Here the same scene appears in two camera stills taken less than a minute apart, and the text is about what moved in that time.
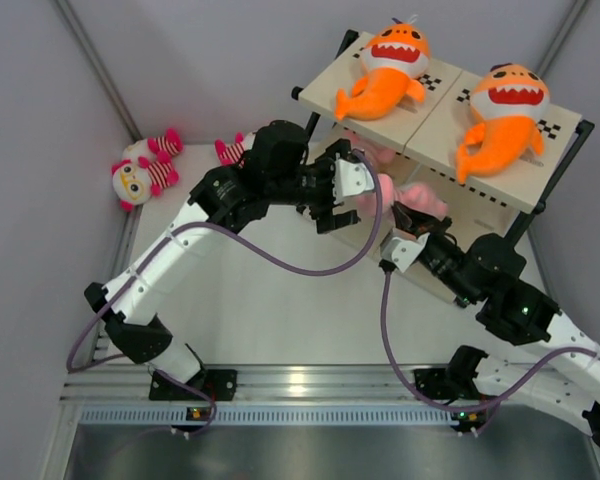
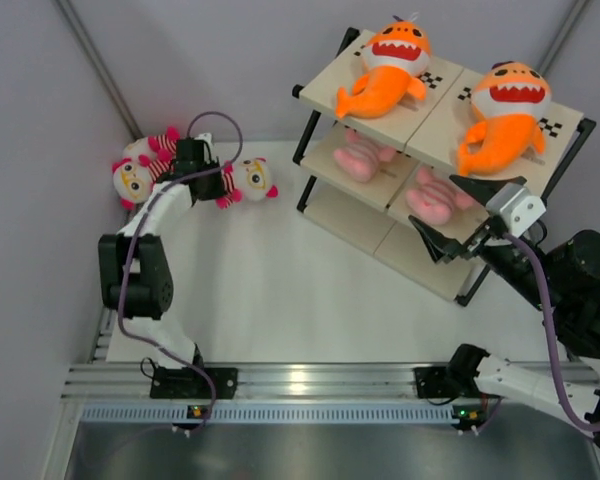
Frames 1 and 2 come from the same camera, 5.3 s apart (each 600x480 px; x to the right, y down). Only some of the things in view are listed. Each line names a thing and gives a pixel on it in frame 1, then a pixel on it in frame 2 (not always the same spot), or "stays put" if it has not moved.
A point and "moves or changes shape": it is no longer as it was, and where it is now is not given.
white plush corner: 152,153 stays put
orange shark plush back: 394,58 stays put
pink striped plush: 376,153 stays put
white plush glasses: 145,169 stays put
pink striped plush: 418,196 -> 434,201
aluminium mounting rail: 254,383 stays put
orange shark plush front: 509,101 stays put
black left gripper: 322,215 -> 216,193
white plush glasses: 230,154 moves or changes shape
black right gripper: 419,222 -> 444,248
